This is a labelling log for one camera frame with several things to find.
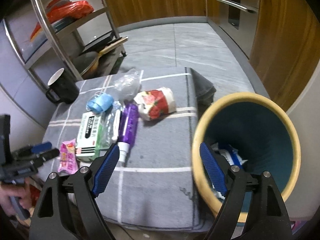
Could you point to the wok with wooden handle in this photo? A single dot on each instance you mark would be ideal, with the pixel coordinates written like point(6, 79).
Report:
point(87, 63)

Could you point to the stainless steel oven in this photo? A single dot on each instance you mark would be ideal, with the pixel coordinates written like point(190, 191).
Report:
point(238, 18)

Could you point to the wooden cabinets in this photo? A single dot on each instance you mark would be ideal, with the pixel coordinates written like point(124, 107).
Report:
point(285, 50)

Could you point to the grey plaid cloth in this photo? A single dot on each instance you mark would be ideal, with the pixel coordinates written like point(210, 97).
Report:
point(155, 189)

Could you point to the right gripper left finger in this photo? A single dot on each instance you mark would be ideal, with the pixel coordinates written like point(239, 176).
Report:
point(66, 208)

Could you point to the clear plastic bag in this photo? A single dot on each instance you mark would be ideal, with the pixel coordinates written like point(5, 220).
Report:
point(128, 86)

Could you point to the crushed floral paper cup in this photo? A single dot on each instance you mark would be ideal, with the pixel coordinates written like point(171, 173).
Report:
point(153, 104)

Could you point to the yellow rimmed teal trash bin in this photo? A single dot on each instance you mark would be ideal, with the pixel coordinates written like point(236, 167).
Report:
point(262, 133)

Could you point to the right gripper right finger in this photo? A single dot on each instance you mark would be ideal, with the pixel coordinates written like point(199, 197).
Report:
point(267, 216)

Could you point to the purple spray bottle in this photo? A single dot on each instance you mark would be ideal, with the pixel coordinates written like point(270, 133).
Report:
point(128, 128)

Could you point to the pink snack packet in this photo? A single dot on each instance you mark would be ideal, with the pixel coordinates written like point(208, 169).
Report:
point(68, 163)

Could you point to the clear plastic blister pack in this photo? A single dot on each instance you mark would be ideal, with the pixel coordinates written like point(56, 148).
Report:
point(111, 125)

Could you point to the blue white foil wrapper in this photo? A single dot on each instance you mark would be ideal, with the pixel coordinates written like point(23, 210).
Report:
point(229, 153)

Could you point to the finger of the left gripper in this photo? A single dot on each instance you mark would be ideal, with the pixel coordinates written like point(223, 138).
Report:
point(41, 158)
point(32, 149)

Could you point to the black mug white inside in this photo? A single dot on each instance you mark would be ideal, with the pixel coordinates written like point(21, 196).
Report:
point(62, 88)

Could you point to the green white medicine box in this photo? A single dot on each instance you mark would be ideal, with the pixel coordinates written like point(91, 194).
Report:
point(88, 140)

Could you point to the blue face mask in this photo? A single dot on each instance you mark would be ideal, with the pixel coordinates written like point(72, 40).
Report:
point(100, 103)

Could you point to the red plastic bag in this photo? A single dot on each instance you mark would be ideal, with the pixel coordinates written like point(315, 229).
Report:
point(59, 9)

